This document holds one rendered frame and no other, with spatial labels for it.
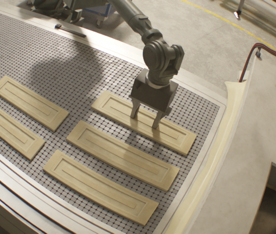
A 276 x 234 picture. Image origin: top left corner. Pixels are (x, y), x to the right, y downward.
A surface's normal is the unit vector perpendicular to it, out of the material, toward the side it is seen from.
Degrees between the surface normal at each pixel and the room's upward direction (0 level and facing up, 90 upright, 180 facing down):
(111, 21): 0
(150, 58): 90
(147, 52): 90
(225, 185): 0
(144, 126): 11
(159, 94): 90
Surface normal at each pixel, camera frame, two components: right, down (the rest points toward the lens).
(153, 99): -0.41, 0.56
